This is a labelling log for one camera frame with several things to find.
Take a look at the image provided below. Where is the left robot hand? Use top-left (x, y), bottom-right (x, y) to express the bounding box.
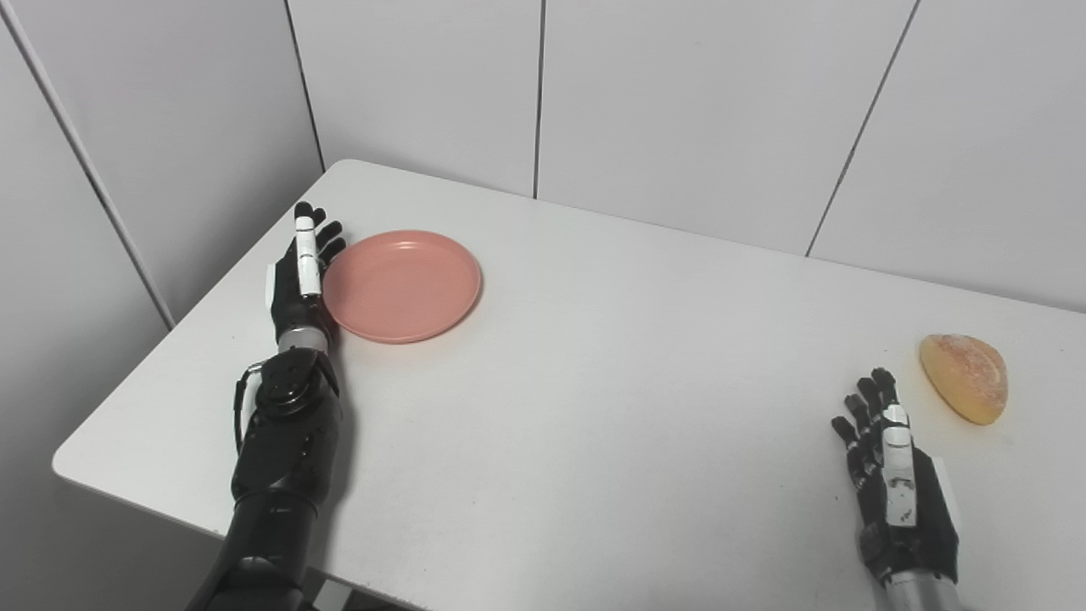
top-left (267, 201), bottom-right (347, 345)

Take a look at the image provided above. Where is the golden bread roll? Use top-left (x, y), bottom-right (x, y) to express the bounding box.
top-left (919, 334), bottom-right (1010, 426)

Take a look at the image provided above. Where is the pink plastic plate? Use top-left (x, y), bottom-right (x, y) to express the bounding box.
top-left (321, 229), bottom-right (484, 345)

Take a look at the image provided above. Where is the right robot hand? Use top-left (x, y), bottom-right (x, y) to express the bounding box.
top-left (831, 367), bottom-right (961, 586)

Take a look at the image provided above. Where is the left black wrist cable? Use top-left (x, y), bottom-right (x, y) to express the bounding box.
top-left (233, 361), bottom-right (267, 459)

